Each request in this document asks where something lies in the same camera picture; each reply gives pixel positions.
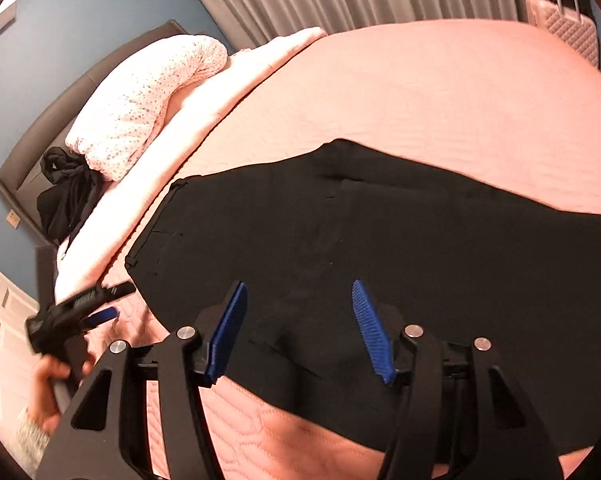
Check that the white dotted pillow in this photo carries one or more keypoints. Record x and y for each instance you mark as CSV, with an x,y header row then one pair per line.
x,y
145,100

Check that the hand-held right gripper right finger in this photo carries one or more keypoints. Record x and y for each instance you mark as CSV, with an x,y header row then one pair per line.
x,y
373,335

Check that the grey bed headboard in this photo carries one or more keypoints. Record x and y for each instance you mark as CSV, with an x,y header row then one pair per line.
x,y
55,125

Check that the pink quilted bedspread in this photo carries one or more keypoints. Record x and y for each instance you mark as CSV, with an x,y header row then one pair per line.
x,y
430,110

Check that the black clothing bundle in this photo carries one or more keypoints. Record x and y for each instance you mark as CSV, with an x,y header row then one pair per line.
x,y
65,195

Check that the pink suitcase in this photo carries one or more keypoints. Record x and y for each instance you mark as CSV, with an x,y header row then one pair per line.
x,y
570,30

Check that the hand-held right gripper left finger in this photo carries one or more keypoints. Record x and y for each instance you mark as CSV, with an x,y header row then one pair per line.
x,y
228,335

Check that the small wall socket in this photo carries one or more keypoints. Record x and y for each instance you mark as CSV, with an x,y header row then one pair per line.
x,y
13,219

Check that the person's left forearm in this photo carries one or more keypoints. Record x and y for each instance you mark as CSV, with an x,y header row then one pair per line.
x,y
30,440

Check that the person's left hand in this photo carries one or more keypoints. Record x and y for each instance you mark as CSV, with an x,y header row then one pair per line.
x,y
43,390

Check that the white panelled door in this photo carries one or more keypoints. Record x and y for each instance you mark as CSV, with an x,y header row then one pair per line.
x,y
5,320

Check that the light pink blanket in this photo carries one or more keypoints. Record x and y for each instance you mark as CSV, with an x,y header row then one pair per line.
x,y
145,200

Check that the black pants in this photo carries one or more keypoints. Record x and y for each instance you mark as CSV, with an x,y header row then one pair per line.
x,y
380,240

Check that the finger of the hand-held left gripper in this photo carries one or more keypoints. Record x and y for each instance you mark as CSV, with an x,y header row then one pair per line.
x,y
105,294
103,316

